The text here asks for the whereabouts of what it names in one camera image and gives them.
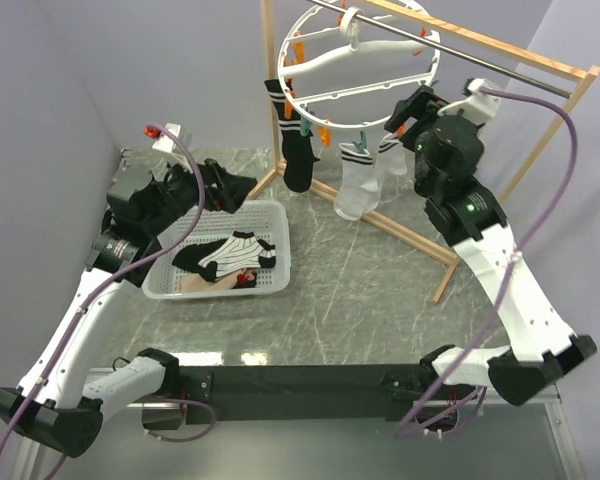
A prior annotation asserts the metal hanging rod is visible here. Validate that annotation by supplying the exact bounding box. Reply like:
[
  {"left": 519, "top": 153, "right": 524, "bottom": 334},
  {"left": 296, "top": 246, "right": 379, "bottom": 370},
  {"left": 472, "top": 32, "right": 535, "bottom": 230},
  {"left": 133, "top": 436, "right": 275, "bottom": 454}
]
[{"left": 313, "top": 0, "right": 570, "bottom": 97}]

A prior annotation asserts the pink sock with red pattern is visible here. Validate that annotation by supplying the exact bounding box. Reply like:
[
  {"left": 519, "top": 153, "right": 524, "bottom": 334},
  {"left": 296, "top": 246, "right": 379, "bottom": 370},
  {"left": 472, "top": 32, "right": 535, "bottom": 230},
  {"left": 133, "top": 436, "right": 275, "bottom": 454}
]
[{"left": 179, "top": 268, "right": 257, "bottom": 293}]

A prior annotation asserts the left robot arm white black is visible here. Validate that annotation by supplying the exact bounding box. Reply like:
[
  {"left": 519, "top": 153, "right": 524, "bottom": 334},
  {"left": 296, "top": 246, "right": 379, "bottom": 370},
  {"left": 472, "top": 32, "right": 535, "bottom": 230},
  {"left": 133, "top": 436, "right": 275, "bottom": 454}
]
[{"left": 0, "top": 159, "right": 258, "bottom": 458}]

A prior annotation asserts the white plastic basket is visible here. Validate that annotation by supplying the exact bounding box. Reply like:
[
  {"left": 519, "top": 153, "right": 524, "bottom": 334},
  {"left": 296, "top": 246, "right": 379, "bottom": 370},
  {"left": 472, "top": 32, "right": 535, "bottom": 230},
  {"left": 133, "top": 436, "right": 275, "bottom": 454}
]
[{"left": 142, "top": 200, "right": 291, "bottom": 300}]

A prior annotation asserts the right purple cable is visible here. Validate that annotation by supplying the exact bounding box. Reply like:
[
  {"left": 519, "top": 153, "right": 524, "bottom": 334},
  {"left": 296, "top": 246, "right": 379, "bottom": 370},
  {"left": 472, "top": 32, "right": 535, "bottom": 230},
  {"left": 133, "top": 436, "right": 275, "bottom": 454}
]
[{"left": 394, "top": 85, "right": 580, "bottom": 438}]

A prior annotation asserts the purple cable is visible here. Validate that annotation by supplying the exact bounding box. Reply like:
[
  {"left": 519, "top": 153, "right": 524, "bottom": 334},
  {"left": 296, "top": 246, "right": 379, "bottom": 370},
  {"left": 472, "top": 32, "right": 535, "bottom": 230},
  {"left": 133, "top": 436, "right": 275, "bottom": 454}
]
[
  {"left": 394, "top": 85, "right": 580, "bottom": 438},
  {"left": 0, "top": 123, "right": 206, "bottom": 480}
]

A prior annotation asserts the round white clip hanger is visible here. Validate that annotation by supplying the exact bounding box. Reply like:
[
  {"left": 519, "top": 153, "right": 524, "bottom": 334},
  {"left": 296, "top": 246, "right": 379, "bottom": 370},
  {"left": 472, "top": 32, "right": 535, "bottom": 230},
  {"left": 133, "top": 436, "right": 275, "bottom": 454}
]
[{"left": 275, "top": 1, "right": 441, "bottom": 131}]

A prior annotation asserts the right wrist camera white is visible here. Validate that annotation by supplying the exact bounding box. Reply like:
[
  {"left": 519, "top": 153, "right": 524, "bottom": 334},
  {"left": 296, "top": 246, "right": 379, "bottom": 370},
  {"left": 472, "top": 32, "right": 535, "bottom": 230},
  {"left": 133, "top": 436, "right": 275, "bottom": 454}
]
[{"left": 437, "top": 78, "right": 500, "bottom": 126}]

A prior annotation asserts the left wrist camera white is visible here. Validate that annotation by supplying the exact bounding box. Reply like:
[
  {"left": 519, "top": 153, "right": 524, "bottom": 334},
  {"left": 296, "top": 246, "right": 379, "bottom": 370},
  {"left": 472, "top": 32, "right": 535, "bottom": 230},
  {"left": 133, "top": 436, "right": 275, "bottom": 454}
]
[{"left": 143, "top": 123, "right": 192, "bottom": 171}]

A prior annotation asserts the yellow orange clip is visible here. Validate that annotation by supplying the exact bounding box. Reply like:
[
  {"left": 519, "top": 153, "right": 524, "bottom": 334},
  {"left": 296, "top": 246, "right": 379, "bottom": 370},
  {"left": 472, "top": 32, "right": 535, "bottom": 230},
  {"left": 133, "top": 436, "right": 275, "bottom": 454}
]
[{"left": 316, "top": 125, "right": 331, "bottom": 147}]

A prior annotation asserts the white black striped sock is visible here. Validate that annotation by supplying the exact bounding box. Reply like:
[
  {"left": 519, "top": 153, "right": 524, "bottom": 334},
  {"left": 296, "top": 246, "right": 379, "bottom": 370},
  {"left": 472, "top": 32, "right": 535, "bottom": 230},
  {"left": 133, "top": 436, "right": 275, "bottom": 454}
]
[{"left": 196, "top": 232, "right": 277, "bottom": 281}]

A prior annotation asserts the wooden drying rack frame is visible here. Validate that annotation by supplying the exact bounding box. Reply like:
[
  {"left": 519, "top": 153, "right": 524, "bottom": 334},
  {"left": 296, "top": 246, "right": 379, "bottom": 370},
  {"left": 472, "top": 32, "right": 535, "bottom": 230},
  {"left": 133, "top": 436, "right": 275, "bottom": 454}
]
[{"left": 260, "top": 1, "right": 598, "bottom": 299}]

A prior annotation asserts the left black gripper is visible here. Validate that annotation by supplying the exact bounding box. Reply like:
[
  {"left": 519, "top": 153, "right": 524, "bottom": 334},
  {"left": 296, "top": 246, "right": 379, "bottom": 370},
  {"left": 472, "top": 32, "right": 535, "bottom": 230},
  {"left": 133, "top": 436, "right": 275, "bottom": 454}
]
[{"left": 144, "top": 151, "right": 257, "bottom": 236}]

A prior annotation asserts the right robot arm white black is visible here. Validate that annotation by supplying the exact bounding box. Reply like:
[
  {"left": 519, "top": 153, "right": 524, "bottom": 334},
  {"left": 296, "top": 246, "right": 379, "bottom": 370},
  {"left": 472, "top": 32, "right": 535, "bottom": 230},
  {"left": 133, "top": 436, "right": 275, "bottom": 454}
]
[{"left": 384, "top": 79, "right": 597, "bottom": 406}]

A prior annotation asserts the black base beam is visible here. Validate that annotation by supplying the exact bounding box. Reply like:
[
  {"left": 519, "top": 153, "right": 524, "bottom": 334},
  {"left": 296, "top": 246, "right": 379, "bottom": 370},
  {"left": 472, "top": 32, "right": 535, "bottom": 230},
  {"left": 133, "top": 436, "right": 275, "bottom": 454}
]
[{"left": 112, "top": 363, "right": 481, "bottom": 426}]

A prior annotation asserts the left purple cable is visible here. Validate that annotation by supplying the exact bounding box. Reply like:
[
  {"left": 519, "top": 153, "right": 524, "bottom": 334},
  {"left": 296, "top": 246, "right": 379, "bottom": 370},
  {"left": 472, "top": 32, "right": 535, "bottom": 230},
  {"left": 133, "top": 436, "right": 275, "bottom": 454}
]
[{"left": 0, "top": 123, "right": 206, "bottom": 480}]

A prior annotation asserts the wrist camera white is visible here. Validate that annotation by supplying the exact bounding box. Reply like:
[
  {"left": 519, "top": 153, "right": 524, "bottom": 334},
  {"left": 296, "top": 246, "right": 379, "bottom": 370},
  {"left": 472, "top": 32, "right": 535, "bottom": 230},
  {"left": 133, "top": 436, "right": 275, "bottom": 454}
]
[
  {"left": 143, "top": 123, "right": 192, "bottom": 171},
  {"left": 437, "top": 78, "right": 500, "bottom": 126}
]

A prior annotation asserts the teal clip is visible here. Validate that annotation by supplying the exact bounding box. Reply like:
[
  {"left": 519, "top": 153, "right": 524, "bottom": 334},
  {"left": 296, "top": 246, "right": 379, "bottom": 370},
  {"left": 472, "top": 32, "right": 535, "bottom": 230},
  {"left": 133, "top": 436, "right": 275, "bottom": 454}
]
[{"left": 352, "top": 130, "right": 369, "bottom": 155}]

